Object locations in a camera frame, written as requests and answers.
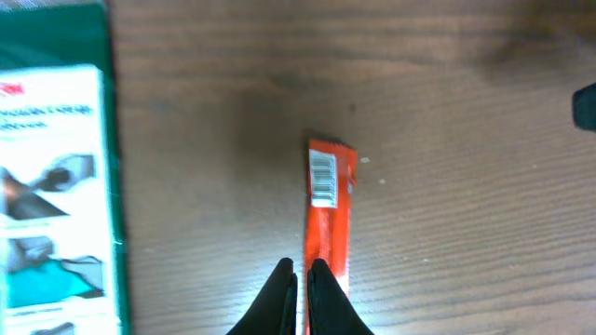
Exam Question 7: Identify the green white gloves packet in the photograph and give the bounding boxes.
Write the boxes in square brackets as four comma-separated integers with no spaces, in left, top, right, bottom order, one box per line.
[1,1,132,335]

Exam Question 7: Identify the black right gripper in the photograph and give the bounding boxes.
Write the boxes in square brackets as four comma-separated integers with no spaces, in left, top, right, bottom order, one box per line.
[572,83,596,131]

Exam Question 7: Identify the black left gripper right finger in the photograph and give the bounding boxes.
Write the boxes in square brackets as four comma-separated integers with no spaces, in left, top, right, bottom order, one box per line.
[306,259,373,335]

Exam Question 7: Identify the red white snack packet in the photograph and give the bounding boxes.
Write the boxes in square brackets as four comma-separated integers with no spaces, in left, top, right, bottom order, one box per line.
[303,137,359,335]

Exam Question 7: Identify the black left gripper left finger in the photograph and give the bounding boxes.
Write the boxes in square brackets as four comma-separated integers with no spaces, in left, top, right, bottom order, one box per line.
[227,258,297,335]

